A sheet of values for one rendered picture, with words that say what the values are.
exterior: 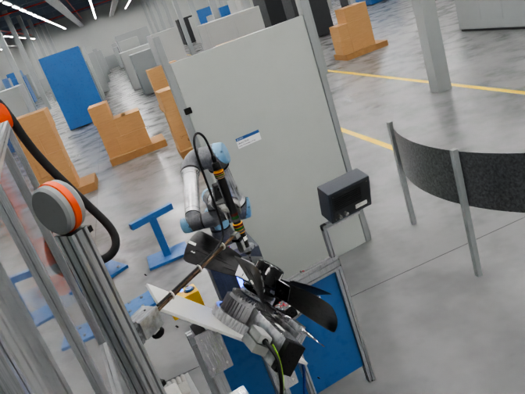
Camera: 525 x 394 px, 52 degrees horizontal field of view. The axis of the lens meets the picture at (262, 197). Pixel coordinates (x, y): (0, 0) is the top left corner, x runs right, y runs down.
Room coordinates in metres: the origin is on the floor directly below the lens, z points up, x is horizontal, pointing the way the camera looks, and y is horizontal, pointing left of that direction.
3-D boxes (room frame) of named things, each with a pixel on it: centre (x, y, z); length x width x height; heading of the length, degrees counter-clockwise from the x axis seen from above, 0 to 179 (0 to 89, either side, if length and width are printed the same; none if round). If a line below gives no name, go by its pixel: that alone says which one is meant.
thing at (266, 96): (4.11, -0.21, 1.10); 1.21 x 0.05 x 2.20; 108
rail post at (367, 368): (2.61, -0.26, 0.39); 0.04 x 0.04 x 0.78; 18
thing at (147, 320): (1.60, 0.51, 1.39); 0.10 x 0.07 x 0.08; 143
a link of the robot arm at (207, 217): (2.36, 0.24, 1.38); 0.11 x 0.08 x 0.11; 82
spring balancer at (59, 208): (1.53, 0.57, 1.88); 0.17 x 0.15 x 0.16; 18
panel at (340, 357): (2.48, 0.15, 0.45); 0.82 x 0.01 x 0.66; 108
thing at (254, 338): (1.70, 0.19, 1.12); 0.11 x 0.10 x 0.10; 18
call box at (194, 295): (2.36, 0.53, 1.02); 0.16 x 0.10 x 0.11; 108
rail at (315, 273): (2.48, 0.15, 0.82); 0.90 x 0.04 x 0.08; 108
